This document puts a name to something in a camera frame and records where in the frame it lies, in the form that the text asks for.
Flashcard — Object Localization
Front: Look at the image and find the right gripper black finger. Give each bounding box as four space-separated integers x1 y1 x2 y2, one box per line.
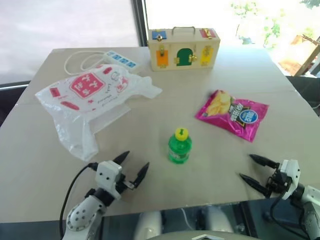
239 173 272 199
249 153 280 169

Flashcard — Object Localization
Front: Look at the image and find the wooden frame outside window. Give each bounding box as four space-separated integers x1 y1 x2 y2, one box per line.
278 33 320 76

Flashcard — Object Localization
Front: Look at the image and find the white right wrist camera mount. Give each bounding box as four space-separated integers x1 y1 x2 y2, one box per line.
278 159 301 201

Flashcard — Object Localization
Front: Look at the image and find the pink potato chips bag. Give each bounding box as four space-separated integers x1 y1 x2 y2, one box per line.
194 89 270 143

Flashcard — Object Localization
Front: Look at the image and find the pale rounded shape under table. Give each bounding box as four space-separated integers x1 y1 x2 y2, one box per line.
134 211 164 240
204 204 235 235

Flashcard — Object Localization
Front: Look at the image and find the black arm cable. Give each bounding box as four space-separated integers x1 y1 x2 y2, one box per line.
59 162 100 240
269 196 311 240

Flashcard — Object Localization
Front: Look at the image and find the grey robot torso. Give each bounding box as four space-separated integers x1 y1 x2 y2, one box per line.
159 229 256 240

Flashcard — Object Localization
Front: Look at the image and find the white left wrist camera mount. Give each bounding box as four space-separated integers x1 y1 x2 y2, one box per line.
95 161 124 201

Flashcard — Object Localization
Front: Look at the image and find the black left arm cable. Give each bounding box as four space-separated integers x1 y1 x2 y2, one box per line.
59 162 100 240

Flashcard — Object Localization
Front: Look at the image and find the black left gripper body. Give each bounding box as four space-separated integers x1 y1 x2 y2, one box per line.
115 172 137 194

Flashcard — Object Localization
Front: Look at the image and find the dark window frame post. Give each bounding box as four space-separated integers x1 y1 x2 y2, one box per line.
131 0 149 48

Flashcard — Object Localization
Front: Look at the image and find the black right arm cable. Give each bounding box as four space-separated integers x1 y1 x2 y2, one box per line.
269 196 311 240

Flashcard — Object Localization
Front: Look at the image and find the wooden lock box with handle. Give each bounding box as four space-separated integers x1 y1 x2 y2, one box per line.
147 26 221 73

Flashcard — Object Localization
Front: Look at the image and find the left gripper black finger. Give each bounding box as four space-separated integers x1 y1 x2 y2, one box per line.
132 161 151 189
112 150 131 167

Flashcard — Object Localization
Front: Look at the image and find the white red-printed plastic bag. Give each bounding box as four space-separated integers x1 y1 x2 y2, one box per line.
34 63 163 162

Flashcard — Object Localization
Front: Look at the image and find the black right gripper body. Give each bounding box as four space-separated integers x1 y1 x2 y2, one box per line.
265 167 292 196

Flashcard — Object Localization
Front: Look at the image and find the white blue-socket power strip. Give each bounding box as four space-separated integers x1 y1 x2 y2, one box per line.
103 50 141 74

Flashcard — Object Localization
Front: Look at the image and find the green bottle with yellow cap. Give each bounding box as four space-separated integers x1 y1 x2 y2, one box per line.
167 127 194 166

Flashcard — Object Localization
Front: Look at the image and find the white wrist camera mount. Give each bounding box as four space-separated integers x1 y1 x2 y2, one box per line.
278 159 301 201
95 161 124 201

